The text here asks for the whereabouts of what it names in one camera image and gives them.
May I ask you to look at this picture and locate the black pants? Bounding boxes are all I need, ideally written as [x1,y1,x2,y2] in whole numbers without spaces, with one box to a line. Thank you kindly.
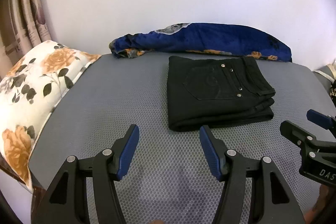
[167,56,276,132]

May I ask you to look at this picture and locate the right hand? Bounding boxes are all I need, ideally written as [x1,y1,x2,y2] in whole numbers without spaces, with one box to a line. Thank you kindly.
[304,184,335,223]

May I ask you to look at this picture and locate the grey mesh mattress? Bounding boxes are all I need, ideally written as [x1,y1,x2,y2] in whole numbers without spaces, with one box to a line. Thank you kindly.
[29,52,335,223]

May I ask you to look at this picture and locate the white floral pillow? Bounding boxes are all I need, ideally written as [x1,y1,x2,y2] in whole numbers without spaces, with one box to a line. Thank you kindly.
[1,40,100,191]

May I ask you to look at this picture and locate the blue floral blanket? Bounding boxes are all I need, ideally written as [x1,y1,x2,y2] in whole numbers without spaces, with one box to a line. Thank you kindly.
[109,23,292,62]

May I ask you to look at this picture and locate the beige curtain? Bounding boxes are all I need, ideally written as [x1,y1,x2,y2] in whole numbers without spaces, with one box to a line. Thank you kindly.
[1,0,51,78]

